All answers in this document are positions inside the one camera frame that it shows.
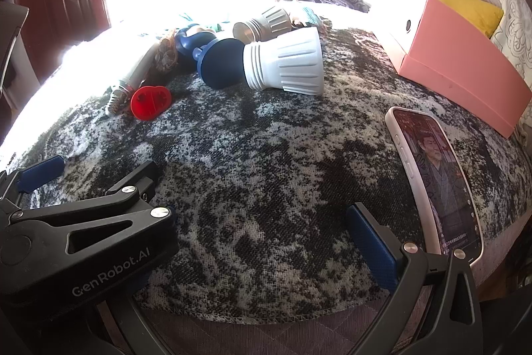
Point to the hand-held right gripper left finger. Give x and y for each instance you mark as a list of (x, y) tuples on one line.
[(143, 279)]

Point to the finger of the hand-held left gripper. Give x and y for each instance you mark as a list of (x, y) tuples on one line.
[(137, 178), (41, 173)]

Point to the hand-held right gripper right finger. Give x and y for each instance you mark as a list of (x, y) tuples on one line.
[(370, 247)]

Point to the grey ribbed lamp base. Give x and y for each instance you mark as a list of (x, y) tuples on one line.
[(266, 22)]

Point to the pink box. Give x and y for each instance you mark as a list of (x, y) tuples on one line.
[(457, 59)]

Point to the white round container black lid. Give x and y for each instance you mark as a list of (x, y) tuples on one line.
[(286, 62)]

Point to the red plastic piece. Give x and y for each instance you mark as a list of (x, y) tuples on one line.
[(147, 103)]

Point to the white smartphone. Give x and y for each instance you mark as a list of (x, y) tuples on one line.
[(440, 188)]

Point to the silver tube with screw end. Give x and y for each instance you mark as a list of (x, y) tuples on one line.
[(133, 76)]

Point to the black and white mottled blanket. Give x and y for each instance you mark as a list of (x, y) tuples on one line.
[(270, 172)]

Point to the dark blue dome piece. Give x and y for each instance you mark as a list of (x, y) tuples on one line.
[(220, 64)]

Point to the blue plastic object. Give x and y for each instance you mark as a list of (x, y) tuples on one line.
[(185, 43)]

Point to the dark furniture edge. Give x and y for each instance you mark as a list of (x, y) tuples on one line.
[(10, 26)]

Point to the teal patterned wrapper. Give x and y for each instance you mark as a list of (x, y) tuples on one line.
[(311, 16)]

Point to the yellow pillow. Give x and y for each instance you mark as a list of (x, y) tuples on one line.
[(469, 7)]

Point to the floral patterned pillow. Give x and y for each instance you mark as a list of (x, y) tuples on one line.
[(513, 18)]

